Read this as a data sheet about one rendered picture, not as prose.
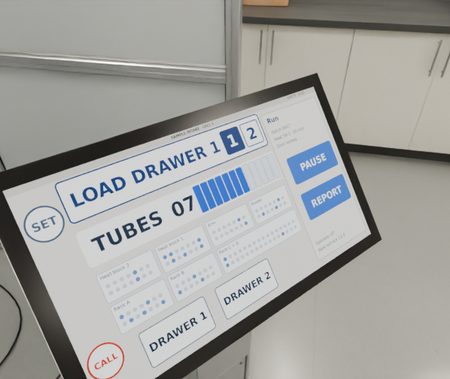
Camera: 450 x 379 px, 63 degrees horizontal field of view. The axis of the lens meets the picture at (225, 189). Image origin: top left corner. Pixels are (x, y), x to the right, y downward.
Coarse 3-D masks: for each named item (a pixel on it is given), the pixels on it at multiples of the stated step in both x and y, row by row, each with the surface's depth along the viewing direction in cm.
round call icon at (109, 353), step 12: (96, 348) 41; (108, 348) 42; (120, 348) 42; (84, 360) 41; (96, 360) 41; (108, 360) 42; (120, 360) 42; (96, 372) 41; (108, 372) 42; (120, 372) 42
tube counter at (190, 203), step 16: (256, 160) 54; (272, 160) 56; (224, 176) 51; (240, 176) 53; (256, 176) 54; (272, 176) 55; (176, 192) 48; (192, 192) 49; (208, 192) 50; (224, 192) 51; (240, 192) 52; (176, 208) 48; (192, 208) 49; (208, 208) 50; (176, 224) 47
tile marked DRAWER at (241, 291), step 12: (264, 264) 53; (240, 276) 51; (252, 276) 51; (264, 276) 52; (216, 288) 49; (228, 288) 50; (240, 288) 50; (252, 288) 51; (264, 288) 52; (276, 288) 53; (228, 300) 49; (240, 300) 50; (252, 300) 51; (228, 312) 49; (240, 312) 50
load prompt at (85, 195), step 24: (240, 120) 54; (168, 144) 48; (192, 144) 50; (216, 144) 52; (240, 144) 53; (264, 144) 55; (96, 168) 44; (120, 168) 45; (144, 168) 46; (168, 168) 48; (192, 168) 49; (72, 192) 42; (96, 192) 44; (120, 192) 45; (144, 192) 46; (72, 216) 42
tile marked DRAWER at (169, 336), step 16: (192, 304) 47; (160, 320) 45; (176, 320) 46; (192, 320) 47; (208, 320) 48; (144, 336) 44; (160, 336) 45; (176, 336) 46; (192, 336) 46; (144, 352) 44; (160, 352) 44; (176, 352) 45
